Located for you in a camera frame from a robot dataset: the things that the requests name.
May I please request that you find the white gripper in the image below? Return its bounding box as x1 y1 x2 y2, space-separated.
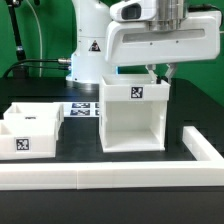
105 2 221 84

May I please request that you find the white drawer cabinet housing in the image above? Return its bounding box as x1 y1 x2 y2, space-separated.
99 74 170 152

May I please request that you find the white front drawer box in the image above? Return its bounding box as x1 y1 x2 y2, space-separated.
0 120 57 160

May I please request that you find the white drawer box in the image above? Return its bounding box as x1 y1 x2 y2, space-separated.
3 102 64 134
0 120 57 160

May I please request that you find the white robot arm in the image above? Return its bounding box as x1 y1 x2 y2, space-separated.
66 0 223 89

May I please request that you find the white rear drawer box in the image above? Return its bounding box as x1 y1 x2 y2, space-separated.
3 102 64 134

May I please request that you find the white marker sheet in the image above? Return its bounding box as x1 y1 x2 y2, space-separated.
58 102 99 117

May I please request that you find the white L-shaped fence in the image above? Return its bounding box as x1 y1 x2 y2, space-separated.
0 126 224 190

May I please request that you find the black cable with connector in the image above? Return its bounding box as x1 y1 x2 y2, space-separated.
2 57 72 79

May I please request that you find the grey thin cable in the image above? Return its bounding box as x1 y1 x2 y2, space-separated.
25 0 44 78

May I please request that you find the black camera stand pole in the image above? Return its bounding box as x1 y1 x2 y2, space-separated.
3 0 29 79

